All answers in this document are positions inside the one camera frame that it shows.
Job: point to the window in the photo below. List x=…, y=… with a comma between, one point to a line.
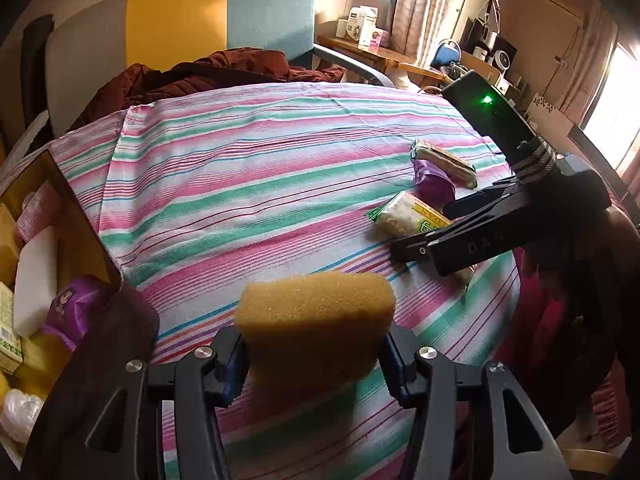
x=617, y=110

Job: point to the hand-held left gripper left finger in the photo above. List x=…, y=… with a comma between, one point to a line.
x=234, y=380

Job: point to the round white appliance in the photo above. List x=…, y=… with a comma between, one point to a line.
x=503, y=60

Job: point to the green yellow carton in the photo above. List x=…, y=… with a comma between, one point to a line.
x=7, y=330

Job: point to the pink snack packet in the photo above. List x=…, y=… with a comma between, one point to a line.
x=37, y=210

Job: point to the dark label carton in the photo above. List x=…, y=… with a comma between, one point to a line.
x=355, y=22

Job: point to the yellow sponge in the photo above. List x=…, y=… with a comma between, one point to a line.
x=315, y=325

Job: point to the grey yellow blue chair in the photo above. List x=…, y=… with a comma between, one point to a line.
x=175, y=25

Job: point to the maroon jacket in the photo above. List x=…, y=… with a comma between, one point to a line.
x=200, y=75

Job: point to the pink ruffled cloth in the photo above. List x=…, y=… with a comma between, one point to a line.
x=612, y=400

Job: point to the floral cardboard box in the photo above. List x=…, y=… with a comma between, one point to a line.
x=545, y=110

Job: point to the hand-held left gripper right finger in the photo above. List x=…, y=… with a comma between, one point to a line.
x=399, y=385

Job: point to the white jar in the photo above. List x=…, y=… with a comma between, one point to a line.
x=343, y=28

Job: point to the wooden desk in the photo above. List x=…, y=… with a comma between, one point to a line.
x=395, y=57

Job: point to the white carton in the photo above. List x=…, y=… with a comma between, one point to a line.
x=372, y=17

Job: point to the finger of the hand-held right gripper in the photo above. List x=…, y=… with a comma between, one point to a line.
x=412, y=250
x=485, y=202

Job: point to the red cloth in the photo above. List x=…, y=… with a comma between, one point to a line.
x=535, y=310

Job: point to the purple snack packet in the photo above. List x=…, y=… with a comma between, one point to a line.
x=432, y=180
x=75, y=305

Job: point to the pink box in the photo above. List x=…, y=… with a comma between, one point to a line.
x=377, y=40

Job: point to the patterned curtain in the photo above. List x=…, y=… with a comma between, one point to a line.
x=585, y=60
x=425, y=5

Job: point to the brown storage box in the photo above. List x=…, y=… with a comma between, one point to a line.
x=131, y=320

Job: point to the black shelf unit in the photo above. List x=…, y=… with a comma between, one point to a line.
x=480, y=35

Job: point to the pink green striped bed sheet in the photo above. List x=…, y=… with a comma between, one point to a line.
x=250, y=185

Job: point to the brown cracker packet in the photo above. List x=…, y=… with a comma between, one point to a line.
x=445, y=160

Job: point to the white plastic bag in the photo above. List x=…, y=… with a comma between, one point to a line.
x=17, y=410

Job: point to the yellow green noodle packet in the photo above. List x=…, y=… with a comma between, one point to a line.
x=402, y=212

